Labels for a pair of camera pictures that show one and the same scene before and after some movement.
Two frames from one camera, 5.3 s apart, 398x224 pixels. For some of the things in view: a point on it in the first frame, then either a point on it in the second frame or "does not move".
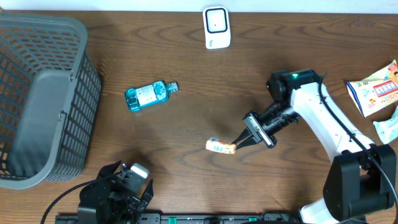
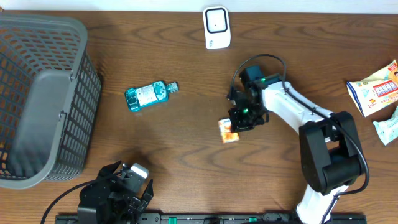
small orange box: (214, 144) to (227, 135)
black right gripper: (252, 119) to (237, 125)
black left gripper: (147, 195) does not move
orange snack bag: (377, 90) does not move
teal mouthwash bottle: (156, 93) does not move
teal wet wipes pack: (387, 130) does not move
